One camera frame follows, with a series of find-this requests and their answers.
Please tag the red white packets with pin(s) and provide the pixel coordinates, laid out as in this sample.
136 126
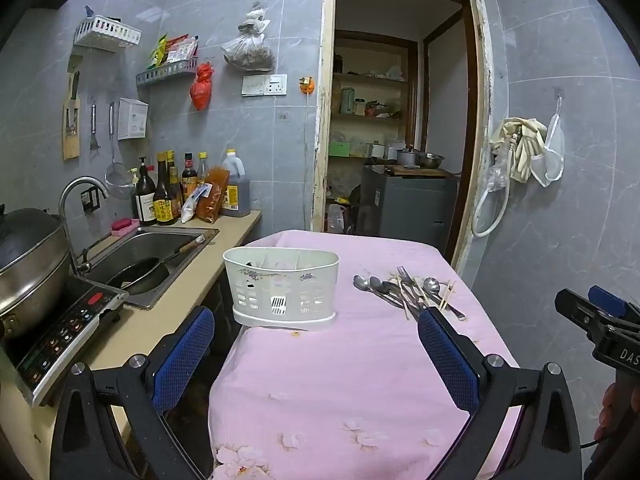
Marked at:
181 49

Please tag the orange red packet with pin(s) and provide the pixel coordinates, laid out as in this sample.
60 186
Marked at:
212 195

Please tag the clear plastic bag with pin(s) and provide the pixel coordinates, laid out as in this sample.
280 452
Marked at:
497 175

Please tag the metal peeler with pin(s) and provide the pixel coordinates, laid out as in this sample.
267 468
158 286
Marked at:
93 125

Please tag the orange plug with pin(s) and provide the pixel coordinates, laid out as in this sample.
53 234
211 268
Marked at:
307 85

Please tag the black induction cooker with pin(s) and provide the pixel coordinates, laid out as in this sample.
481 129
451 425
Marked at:
60 330

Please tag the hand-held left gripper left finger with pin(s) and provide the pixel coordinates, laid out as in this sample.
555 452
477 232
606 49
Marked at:
184 355

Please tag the pink soap dish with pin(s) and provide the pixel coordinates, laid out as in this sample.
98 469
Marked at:
125 225

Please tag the red label sauce bottle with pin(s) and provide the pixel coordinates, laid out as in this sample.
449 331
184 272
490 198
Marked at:
189 175

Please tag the wooden storage shelf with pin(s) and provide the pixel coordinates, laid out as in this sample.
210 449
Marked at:
370 80

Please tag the clear bag of dried goods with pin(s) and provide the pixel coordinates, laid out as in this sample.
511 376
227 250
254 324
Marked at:
250 52

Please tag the wooden chopstick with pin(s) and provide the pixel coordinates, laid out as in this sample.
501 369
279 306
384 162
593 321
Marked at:
401 296
446 296

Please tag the black frying pan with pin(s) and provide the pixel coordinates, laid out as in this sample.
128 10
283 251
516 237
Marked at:
140 275

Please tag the steel bowl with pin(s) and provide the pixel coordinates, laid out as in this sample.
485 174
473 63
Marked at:
431 161

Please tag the steel pot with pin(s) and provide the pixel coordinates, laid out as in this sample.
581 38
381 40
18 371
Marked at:
407 157

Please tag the worn door frame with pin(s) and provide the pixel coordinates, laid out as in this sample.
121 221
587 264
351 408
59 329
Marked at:
324 110

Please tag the pink floral tablecloth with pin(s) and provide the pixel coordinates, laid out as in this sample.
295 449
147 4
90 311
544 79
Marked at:
350 385

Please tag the wooden knife holder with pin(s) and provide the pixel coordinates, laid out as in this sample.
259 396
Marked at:
71 135

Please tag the dark wok lid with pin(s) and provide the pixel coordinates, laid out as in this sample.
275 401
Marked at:
27 235

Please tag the steel wok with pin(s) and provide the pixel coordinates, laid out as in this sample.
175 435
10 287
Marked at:
30 295

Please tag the person's right hand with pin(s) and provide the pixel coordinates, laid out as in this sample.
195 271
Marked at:
610 407

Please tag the green thermos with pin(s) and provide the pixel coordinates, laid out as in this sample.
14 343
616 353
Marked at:
347 101

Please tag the curved steel faucet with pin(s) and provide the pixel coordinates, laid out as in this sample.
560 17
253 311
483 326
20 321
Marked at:
67 200

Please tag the black wall outlet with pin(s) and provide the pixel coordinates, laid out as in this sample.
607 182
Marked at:
91 199

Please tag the metal fork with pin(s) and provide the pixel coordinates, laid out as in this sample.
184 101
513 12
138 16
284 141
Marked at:
403 275
410 286

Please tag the white wall socket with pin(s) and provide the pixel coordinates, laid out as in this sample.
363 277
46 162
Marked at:
275 84

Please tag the grey wall shelf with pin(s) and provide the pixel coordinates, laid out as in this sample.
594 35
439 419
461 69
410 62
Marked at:
165 74

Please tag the yellow green packet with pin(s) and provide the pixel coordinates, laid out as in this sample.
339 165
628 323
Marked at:
159 51

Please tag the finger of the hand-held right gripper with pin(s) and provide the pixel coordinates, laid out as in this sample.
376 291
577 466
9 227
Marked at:
575 307
605 300

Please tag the metal strainer ladle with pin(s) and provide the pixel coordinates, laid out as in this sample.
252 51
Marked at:
116 180

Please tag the white cardboard box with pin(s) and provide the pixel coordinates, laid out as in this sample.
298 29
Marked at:
132 119

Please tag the clear slim sauce bottle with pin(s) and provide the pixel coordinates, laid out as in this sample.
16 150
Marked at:
202 167

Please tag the white wall basket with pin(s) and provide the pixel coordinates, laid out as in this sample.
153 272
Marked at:
107 30

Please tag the large cooking oil jug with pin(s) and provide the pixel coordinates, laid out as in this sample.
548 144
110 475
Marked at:
237 185

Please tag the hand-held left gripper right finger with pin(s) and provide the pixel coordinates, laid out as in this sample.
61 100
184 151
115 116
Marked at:
446 355

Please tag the white plastic utensil holder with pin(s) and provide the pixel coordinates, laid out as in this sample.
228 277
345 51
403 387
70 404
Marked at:
280 285

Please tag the metal spoon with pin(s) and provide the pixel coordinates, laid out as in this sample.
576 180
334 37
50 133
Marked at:
361 282
376 284
389 288
431 285

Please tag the yellow cap sauce bottle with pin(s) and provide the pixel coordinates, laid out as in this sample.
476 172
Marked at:
174 182

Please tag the green box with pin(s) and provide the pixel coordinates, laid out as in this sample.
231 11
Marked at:
339 149

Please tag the grey cabinet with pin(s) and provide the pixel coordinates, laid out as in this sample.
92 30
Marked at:
410 205

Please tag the white blue packet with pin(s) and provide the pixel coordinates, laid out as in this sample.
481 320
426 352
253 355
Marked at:
192 207

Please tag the dark soy sauce bottle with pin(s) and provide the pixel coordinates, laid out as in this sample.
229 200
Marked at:
163 200

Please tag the steel kitchen sink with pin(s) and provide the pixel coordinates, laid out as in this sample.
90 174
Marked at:
150 245

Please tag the red plastic bag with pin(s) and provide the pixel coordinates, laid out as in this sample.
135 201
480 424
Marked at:
201 87

